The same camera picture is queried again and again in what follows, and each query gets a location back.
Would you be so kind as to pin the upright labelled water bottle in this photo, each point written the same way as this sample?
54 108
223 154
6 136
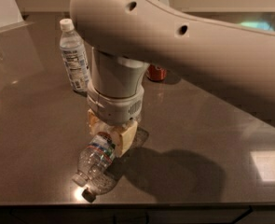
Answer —
74 56

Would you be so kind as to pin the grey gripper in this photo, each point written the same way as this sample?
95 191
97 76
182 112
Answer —
116 110

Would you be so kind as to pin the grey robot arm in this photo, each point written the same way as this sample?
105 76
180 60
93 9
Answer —
233 62

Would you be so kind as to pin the clear water bottle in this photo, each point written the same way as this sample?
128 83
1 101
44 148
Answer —
94 159

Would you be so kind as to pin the red cola can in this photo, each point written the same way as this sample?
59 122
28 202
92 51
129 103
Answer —
156 73

